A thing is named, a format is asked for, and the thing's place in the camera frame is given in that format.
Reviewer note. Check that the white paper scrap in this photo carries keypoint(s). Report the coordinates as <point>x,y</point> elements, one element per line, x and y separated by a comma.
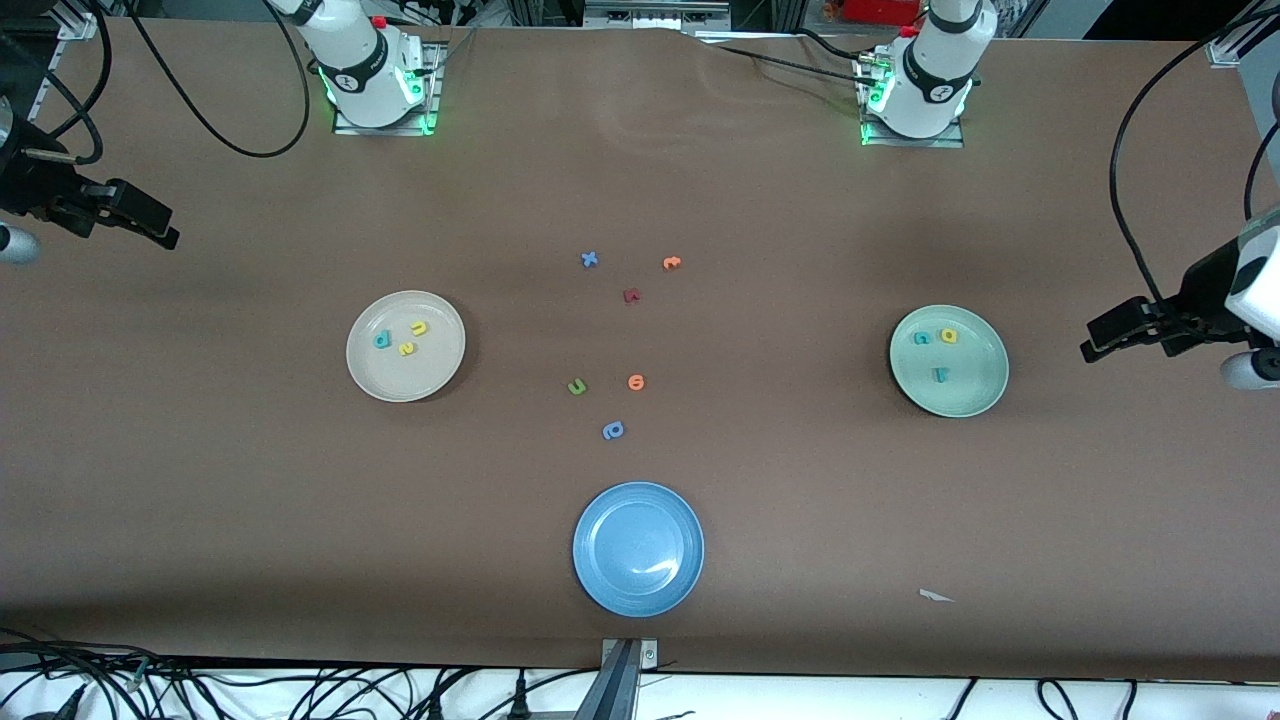
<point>933,596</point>

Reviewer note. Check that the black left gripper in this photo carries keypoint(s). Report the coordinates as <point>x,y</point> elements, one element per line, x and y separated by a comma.
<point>1203,292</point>

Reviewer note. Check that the red box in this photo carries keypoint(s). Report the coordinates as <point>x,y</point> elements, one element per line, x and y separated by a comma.
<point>880,10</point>

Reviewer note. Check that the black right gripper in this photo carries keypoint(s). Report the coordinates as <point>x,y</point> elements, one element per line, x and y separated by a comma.
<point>32,185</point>

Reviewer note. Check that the beige brown plate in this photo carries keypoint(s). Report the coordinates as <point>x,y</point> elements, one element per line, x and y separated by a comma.
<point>405,346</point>

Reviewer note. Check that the pale green plate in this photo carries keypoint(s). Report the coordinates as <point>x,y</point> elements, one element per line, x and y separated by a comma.
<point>970,390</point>

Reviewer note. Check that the brown table cover sheet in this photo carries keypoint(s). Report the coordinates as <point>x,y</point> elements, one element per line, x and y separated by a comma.
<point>200,500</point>

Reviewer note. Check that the blue plate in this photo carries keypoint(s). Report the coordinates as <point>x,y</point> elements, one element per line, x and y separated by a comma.
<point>638,549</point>

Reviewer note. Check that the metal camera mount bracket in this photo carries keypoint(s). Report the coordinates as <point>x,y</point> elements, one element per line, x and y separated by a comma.
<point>650,655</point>

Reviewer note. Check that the blue foam letter a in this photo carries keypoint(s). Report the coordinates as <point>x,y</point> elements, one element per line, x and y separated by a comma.
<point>613,430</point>

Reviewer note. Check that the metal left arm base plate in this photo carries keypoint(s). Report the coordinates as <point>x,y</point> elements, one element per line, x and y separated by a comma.
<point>955,140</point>

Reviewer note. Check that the grey metal frame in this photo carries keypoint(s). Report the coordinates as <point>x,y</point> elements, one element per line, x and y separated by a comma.
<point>650,15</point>

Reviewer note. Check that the dark camera mount pole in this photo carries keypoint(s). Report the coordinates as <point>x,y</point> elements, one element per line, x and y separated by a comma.
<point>612,695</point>

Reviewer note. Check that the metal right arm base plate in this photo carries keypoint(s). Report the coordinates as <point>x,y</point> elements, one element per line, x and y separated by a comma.
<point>432,100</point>

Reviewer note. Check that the aluminium frame profile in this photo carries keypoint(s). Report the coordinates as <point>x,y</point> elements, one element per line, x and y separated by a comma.
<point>1225,48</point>
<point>85,25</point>

